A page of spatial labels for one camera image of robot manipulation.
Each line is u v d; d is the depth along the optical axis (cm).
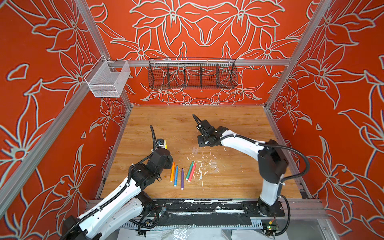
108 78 95
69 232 38
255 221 70
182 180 82
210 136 65
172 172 85
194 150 93
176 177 83
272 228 68
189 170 85
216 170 86
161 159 56
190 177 83
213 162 88
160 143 67
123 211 56
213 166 88
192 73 97
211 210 73
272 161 48
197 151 93
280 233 67
